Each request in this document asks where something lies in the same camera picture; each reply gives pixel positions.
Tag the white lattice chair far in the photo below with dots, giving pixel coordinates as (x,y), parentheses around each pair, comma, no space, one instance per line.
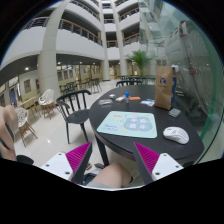
(46,101)

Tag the brown paper bag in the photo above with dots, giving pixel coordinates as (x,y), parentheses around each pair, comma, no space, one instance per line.
(165,87)

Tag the black wooden chair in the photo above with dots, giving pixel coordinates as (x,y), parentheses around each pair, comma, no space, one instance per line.
(74,109)

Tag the green potted palm plant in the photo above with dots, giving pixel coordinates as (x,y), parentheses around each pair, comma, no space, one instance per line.
(141,59)

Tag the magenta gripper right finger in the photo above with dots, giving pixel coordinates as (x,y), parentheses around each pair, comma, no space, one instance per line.
(154,166)

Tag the round black table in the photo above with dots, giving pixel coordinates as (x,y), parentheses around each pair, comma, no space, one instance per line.
(187,153)

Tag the white lattice chair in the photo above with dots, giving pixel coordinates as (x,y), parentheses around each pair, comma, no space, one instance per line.
(23,124)
(46,101)

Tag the white computer mouse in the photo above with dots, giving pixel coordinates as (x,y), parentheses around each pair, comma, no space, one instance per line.
(176,134)

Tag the person's left hand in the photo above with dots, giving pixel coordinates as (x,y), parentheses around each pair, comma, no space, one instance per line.
(8,126)

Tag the person's bare knee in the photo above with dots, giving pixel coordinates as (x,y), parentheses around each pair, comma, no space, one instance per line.
(112,177)

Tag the small grey card case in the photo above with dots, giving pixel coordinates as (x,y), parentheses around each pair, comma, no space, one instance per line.
(174,112)

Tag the black chair behind table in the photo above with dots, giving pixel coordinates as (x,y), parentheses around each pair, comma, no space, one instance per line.
(128,83)

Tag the white blue packet right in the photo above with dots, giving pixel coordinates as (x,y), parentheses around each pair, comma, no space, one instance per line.
(148,102)

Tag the flat card packet left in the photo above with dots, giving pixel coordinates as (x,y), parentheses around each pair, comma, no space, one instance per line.
(105,102)

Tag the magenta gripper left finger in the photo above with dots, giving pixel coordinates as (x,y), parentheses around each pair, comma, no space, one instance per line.
(70,166)

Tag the light green mouse pad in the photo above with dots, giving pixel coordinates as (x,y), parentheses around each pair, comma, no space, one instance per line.
(129,124)

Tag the blue capped small bottle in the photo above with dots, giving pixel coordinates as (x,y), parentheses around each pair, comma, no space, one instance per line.
(127,97)

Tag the white lattice chair near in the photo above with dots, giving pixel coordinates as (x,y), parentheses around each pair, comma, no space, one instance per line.
(23,124)

